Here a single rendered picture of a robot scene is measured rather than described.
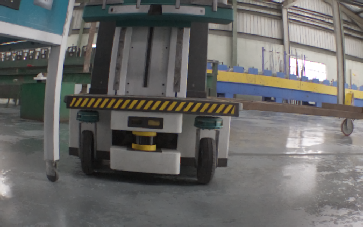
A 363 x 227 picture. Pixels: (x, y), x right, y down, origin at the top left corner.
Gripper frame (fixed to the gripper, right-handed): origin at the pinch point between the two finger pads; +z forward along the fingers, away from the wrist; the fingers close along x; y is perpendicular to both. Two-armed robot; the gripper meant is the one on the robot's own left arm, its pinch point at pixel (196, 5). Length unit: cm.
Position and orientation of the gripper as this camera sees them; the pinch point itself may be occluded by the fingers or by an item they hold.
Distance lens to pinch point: 163.1
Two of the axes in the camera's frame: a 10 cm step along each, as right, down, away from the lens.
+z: -0.6, 10.0, 0.6
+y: 1.2, 0.7, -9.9
